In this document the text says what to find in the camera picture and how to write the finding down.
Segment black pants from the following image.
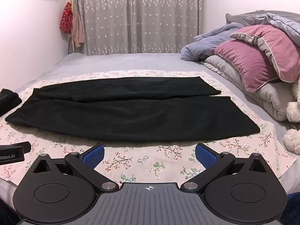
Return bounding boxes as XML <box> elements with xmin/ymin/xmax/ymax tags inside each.
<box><xmin>5</xmin><ymin>76</ymin><xmax>261</xmax><ymax>143</ymax></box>

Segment folded black cloth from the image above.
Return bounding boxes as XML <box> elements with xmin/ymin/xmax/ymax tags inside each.
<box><xmin>0</xmin><ymin>88</ymin><xmax>22</xmax><ymax>117</ymax></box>

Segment pink hanging garment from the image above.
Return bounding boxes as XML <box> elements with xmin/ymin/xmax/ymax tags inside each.
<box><xmin>71</xmin><ymin>10</ymin><xmax>85</xmax><ymax>48</ymax></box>

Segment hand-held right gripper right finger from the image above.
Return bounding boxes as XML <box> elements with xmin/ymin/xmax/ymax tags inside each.
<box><xmin>180</xmin><ymin>142</ymin><xmax>269</xmax><ymax>195</ymax></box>

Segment red patterned hanging cloth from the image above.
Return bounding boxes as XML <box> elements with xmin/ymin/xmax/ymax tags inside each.
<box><xmin>59</xmin><ymin>1</ymin><xmax>74</xmax><ymax>33</ymax></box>

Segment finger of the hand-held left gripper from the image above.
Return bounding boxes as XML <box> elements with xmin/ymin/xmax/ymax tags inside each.
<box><xmin>0</xmin><ymin>142</ymin><xmax>31</xmax><ymax>155</ymax></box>

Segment grey folded quilt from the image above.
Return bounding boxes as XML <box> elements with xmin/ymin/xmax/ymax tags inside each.
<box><xmin>201</xmin><ymin>55</ymin><xmax>300</xmax><ymax>122</ymax></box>

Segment white plush toy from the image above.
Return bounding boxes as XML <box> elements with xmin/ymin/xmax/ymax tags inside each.
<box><xmin>282</xmin><ymin>77</ymin><xmax>300</xmax><ymax>155</ymax></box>

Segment floral printed cloth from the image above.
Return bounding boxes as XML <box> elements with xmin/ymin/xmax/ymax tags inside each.
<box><xmin>0</xmin><ymin>69</ymin><xmax>297</xmax><ymax>188</ymax></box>

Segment blue-grey quilt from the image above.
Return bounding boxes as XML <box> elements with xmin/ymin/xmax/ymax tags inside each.
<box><xmin>181</xmin><ymin>12</ymin><xmax>300</xmax><ymax>62</ymax></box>

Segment pink and grey quilt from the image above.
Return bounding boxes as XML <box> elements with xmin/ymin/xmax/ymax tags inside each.
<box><xmin>229</xmin><ymin>24</ymin><xmax>300</xmax><ymax>83</ymax></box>

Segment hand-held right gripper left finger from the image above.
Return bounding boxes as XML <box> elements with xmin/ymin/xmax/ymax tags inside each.
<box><xmin>33</xmin><ymin>143</ymin><xmax>119</xmax><ymax>195</ymax></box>

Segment yellow stick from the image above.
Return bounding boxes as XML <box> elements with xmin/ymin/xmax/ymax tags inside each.
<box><xmin>69</xmin><ymin>0</ymin><xmax>76</xmax><ymax>53</ymax></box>

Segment pink pillow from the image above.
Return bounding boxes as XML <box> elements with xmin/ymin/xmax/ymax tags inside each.
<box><xmin>214</xmin><ymin>39</ymin><xmax>283</xmax><ymax>93</ymax></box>

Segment grey star-patterned curtain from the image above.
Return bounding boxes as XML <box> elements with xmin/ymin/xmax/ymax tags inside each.
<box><xmin>71</xmin><ymin>0</ymin><xmax>204</xmax><ymax>56</ymax></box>

